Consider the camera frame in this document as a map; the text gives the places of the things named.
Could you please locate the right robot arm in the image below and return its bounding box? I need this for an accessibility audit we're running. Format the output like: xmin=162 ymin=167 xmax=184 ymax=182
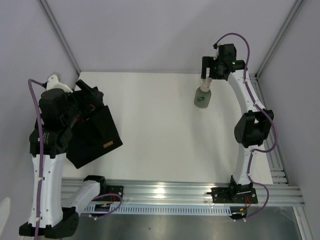
xmin=201 ymin=43 xmax=274 ymax=204

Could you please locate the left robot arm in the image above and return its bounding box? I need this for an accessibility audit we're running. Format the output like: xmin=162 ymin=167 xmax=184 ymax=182
xmin=19 ymin=75 xmax=122 ymax=239

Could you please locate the black canvas bag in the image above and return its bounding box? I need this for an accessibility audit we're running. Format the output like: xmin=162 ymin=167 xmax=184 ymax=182
xmin=66 ymin=105 xmax=123 ymax=169

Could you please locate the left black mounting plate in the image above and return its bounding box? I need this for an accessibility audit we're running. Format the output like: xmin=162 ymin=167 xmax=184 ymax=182
xmin=103 ymin=185 xmax=124 ymax=202

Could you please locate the black mounting plate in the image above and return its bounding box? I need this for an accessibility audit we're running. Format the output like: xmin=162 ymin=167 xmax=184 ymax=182
xmin=206 ymin=187 xmax=258 ymax=204
xmin=103 ymin=185 xmax=124 ymax=202

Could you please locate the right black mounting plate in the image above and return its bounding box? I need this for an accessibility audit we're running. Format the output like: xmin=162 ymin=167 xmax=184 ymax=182
xmin=206 ymin=187 xmax=258 ymax=204

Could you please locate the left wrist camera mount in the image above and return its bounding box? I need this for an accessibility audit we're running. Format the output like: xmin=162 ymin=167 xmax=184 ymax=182
xmin=44 ymin=72 xmax=74 ymax=93

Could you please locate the left frame post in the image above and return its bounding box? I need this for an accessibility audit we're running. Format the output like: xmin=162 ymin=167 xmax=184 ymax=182
xmin=37 ymin=0 xmax=81 ymax=76

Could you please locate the frame post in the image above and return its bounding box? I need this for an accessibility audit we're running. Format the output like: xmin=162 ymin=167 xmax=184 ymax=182
xmin=37 ymin=0 xmax=81 ymax=76
xmin=254 ymin=0 xmax=306 ymax=79

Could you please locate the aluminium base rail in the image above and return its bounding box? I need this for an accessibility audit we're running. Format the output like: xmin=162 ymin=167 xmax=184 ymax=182
xmin=61 ymin=176 xmax=307 ymax=207

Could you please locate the right frame post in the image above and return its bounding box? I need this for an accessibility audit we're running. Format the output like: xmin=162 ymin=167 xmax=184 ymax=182
xmin=254 ymin=0 xmax=306 ymax=79

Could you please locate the slotted cable duct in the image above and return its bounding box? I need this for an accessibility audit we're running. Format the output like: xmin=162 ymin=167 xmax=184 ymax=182
xmin=83 ymin=203 xmax=232 ymax=216

